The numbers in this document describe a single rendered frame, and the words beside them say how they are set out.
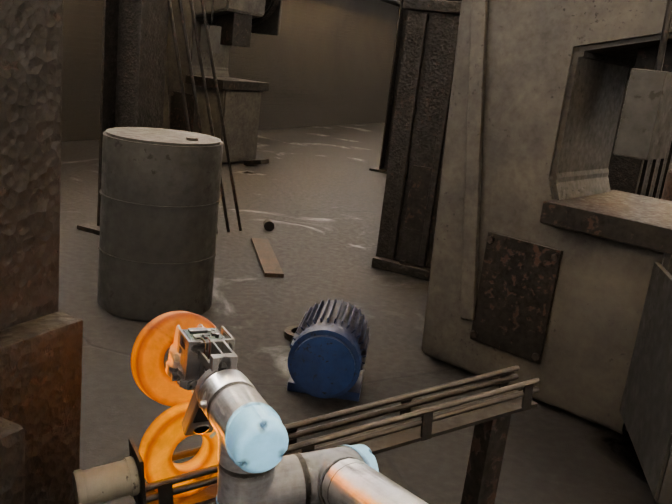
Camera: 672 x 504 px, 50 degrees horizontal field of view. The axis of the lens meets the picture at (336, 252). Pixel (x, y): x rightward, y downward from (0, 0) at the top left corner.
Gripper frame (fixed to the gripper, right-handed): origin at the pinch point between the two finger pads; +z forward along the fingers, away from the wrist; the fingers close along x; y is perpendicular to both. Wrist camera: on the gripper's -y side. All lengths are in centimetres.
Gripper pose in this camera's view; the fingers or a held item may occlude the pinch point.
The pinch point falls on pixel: (181, 347)
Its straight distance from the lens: 123.1
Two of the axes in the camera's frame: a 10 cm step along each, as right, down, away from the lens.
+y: 1.4, -9.5, -2.6
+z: -4.6, -3.0, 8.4
